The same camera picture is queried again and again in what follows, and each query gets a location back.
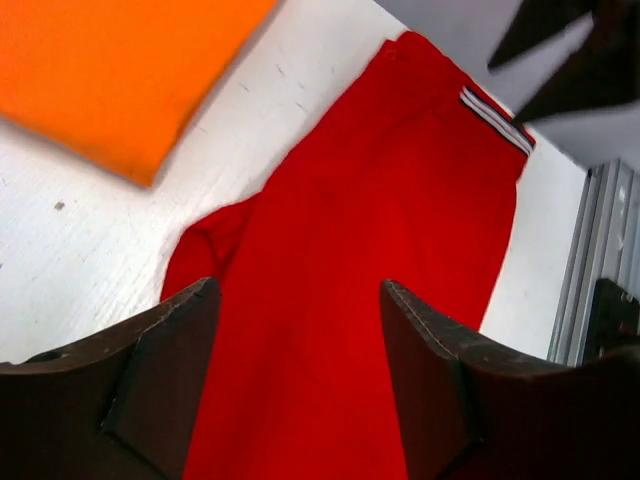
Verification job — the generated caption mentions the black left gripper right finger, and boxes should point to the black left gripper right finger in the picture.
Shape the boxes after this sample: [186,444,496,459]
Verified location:
[380,280,639,479]

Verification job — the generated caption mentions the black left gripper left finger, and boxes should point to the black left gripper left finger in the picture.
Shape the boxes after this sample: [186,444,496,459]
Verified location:
[1,278,220,479]

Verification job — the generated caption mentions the red trousers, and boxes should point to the red trousers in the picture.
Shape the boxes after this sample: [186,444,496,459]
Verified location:
[162,31,535,479]

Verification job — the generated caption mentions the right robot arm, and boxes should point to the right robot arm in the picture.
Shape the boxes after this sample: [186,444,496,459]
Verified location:
[487,0,639,124]

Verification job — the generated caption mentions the folded orange trousers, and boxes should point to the folded orange trousers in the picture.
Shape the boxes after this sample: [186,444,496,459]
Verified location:
[1,1,273,187]

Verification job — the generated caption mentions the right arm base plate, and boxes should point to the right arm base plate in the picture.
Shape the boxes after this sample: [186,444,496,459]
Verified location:
[584,278,639,361]

